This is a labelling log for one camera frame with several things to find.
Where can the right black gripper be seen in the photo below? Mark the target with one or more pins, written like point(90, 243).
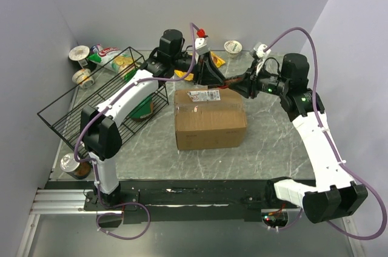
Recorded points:
point(250, 87)

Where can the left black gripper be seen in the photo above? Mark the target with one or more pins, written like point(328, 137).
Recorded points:
point(206, 72)

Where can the red black utility knife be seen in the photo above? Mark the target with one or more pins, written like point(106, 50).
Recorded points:
point(228, 82)

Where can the brown cardboard express box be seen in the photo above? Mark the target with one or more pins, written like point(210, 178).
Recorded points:
point(209, 119)

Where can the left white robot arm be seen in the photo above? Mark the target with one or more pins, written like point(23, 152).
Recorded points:
point(100, 125)

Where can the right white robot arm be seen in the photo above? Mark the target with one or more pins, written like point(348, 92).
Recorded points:
point(335, 193)

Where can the yellow Lays chips bag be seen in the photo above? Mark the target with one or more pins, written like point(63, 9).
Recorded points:
point(216, 59)

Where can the white yogurt cup rear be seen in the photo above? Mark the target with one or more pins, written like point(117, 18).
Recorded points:
point(233, 48)

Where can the green lidded jar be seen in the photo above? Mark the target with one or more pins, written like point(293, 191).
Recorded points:
point(142, 111)

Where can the green white chips bag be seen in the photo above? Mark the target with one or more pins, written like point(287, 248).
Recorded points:
point(117, 61)

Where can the blue white small packet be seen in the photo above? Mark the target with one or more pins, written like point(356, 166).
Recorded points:
point(97, 49)

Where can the white yogurt cup lying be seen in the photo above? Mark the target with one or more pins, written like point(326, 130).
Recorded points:
point(83, 78)

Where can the white yogurt cup upright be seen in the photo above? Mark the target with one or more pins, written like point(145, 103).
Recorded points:
point(80, 54)

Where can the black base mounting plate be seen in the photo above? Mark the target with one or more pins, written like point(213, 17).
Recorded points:
point(194, 200)

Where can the metal tin can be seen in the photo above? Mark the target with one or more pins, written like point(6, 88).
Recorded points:
point(77, 170)

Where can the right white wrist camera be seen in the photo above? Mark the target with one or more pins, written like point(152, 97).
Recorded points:
point(260, 52)

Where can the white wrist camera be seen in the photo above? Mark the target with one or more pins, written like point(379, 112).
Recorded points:
point(260, 52)
point(201, 42)

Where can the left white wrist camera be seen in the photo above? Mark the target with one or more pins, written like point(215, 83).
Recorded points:
point(201, 42)

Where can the black wire rack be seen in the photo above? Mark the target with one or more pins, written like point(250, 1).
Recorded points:
point(67, 126)

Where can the aluminium rail frame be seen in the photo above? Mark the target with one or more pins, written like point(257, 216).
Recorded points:
point(58, 202)

